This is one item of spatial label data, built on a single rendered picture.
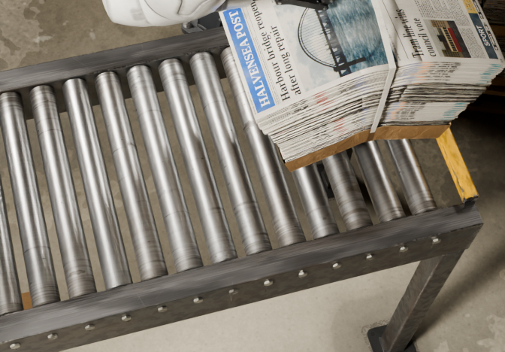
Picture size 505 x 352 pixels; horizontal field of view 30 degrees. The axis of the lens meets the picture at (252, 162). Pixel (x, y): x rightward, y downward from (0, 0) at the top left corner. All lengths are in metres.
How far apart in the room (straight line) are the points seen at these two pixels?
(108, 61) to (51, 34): 1.06
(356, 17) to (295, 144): 0.24
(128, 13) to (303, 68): 0.31
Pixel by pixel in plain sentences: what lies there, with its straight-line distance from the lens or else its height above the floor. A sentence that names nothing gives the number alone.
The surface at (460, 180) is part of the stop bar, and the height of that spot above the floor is 0.82.
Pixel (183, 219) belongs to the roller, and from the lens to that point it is 1.73.
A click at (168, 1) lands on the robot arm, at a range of 1.16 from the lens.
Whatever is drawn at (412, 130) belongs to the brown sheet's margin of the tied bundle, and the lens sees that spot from 1.67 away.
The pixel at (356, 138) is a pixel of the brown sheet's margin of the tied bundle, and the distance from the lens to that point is 1.62.
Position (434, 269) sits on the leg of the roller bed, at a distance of 1.96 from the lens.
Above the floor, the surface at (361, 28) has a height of 1.18.
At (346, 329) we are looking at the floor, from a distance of 2.52.
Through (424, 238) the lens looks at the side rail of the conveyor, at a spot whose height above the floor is 0.80.
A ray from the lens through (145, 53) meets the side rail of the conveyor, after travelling 1.92.
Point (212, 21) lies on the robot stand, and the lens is 2.85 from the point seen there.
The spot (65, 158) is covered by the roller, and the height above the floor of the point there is 0.79.
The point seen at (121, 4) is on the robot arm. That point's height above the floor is 1.34.
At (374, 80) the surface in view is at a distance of 1.48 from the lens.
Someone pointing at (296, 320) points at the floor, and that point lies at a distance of 2.51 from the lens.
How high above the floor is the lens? 2.37
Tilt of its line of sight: 62 degrees down
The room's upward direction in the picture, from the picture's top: 5 degrees clockwise
